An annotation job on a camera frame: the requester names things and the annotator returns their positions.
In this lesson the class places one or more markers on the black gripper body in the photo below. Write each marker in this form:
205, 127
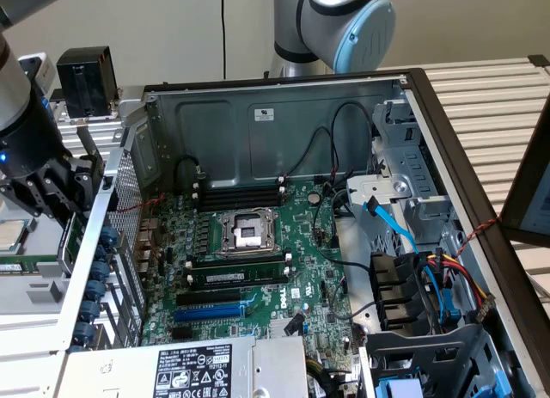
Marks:
26, 148

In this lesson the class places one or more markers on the green graphics card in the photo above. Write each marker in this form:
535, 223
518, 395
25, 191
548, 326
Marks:
73, 243

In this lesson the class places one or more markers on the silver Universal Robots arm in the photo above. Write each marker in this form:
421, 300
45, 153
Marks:
17, 84

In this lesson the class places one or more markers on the silver CPU chip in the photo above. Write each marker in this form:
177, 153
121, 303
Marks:
13, 236

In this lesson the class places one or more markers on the blue card retention clip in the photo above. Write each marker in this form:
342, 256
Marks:
101, 252
110, 235
96, 289
92, 308
100, 270
83, 332

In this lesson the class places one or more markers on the loose green RAM stick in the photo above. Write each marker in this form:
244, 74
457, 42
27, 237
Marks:
26, 265

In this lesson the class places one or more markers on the metal rear port block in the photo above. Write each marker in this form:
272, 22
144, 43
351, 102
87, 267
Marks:
146, 226

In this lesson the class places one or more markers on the black heatsink fan block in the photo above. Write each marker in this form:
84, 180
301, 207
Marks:
86, 84

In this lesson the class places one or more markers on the metal USB port block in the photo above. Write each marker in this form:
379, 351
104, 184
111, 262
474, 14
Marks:
144, 260

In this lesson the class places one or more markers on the grey parts rack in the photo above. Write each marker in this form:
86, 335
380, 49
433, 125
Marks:
26, 295

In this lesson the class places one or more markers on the open grey PC case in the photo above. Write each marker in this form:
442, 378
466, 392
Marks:
215, 136

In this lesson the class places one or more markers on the long black expansion slot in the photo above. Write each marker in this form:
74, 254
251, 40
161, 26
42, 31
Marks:
206, 297

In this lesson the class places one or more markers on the metal CPU socket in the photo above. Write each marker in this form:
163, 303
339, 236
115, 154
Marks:
247, 232

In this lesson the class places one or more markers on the blue expansion slot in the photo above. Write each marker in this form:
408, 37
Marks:
206, 314

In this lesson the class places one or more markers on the short black expansion slot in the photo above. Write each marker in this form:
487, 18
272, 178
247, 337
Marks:
181, 333

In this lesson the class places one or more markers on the RAM slot with white latches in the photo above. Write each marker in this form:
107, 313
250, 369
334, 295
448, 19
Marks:
288, 257
281, 181
281, 191

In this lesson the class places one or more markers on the green Dell motherboard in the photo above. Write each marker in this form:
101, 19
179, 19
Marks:
301, 243

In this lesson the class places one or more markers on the silver coin cell battery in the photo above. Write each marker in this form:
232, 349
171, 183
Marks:
315, 198

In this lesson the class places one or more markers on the silver chipset heatsink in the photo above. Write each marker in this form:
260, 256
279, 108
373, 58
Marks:
277, 328

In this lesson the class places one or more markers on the silver power supply unit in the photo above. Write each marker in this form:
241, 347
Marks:
279, 368

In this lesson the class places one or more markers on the metal disk bay cage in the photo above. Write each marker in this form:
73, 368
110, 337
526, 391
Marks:
412, 166

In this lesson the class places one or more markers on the pale blue plastic block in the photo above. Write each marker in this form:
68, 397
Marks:
399, 389

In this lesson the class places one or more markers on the dark grey disk bay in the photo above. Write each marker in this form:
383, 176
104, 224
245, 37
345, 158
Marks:
429, 350

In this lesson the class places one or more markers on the black framed monitor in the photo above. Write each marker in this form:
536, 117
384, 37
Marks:
524, 191

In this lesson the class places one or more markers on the blue plastic tab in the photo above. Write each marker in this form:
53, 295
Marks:
490, 385

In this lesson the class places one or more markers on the black table end cap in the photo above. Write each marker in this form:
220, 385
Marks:
539, 60

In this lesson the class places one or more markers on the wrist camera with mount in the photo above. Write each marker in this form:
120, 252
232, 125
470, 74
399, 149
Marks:
40, 75

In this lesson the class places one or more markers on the black plastic fan duct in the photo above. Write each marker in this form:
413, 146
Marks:
395, 290

